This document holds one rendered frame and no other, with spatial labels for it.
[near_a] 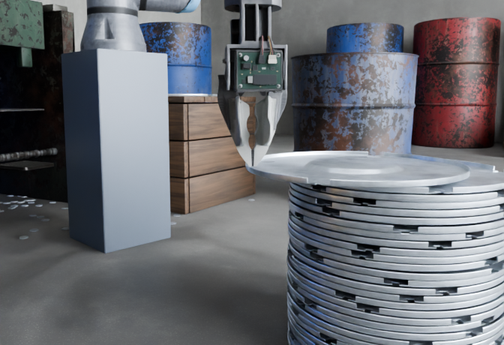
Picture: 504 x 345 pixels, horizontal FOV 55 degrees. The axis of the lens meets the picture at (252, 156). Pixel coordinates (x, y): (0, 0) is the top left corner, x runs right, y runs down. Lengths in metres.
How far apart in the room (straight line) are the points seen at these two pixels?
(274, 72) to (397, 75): 1.00
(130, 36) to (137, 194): 0.36
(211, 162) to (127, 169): 0.44
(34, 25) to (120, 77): 0.63
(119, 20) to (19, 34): 0.55
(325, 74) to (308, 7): 3.07
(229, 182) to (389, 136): 0.53
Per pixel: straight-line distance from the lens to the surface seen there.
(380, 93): 1.51
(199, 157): 1.48
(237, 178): 1.65
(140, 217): 1.18
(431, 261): 0.57
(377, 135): 1.52
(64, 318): 0.86
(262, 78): 0.57
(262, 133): 0.63
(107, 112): 1.11
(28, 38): 1.68
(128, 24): 1.18
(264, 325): 0.79
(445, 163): 0.74
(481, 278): 0.61
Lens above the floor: 0.35
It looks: 7 degrees down
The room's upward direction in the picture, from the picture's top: straight up
